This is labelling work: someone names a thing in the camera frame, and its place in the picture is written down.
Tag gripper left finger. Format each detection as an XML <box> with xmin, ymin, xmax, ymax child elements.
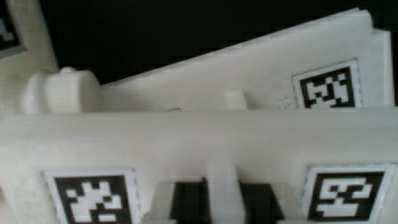
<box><xmin>168</xmin><ymin>179</ymin><xmax>211</xmax><ymax>222</ymax></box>

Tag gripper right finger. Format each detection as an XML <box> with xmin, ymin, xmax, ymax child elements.
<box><xmin>239</xmin><ymin>182</ymin><xmax>284</xmax><ymax>223</ymax></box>

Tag white cabinet body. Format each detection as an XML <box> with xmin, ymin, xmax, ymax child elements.
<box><xmin>0</xmin><ymin>0</ymin><xmax>398</xmax><ymax>224</ymax></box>

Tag white door panel with knob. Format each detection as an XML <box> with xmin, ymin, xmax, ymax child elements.
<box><xmin>21</xmin><ymin>8</ymin><xmax>394</xmax><ymax>114</ymax></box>

